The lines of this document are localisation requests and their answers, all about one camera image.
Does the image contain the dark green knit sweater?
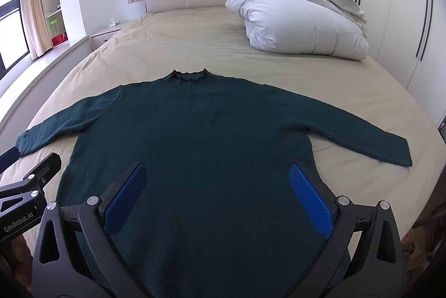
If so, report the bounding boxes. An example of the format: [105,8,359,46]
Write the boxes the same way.
[17,71,412,297]

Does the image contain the red storage box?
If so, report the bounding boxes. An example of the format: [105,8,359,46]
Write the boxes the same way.
[51,32,68,47]

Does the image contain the green plastic container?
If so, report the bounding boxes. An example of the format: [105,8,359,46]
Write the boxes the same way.
[49,18,61,29]

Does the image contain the white bedside table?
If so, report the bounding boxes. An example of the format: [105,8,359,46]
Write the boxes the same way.
[91,20,132,50]

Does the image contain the beige curtain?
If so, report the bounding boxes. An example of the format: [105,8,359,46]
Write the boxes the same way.
[20,0,53,60]

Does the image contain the beige bed sheet mattress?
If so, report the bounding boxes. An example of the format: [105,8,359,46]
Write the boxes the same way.
[1,7,445,236]

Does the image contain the white folded duvet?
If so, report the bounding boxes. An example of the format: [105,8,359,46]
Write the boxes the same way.
[225,0,369,61]

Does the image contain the window with black frame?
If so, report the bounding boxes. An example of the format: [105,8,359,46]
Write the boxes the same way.
[0,0,30,78]

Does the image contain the white wardrobe with black handles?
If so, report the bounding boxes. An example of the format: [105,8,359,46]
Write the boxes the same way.
[356,0,434,105]

